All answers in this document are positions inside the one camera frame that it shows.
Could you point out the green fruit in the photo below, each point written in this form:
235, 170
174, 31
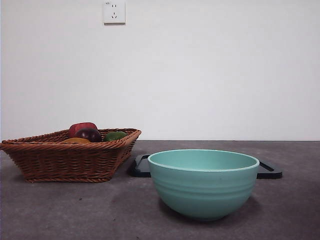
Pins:
114, 135

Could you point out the teal ribbed bowl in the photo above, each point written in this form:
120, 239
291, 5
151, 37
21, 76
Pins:
203, 190

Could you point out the dark purple round fruit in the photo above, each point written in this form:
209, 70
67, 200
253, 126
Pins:
88, 135

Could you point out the black rectangular tray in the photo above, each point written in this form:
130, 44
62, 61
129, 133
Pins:
141, 168

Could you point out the red apple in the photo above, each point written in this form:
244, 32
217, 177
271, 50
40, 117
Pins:
82, 126

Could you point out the brown wicker basket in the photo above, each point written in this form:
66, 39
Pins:
65, 162

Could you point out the white wall socket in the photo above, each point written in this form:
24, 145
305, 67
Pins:
114, 12

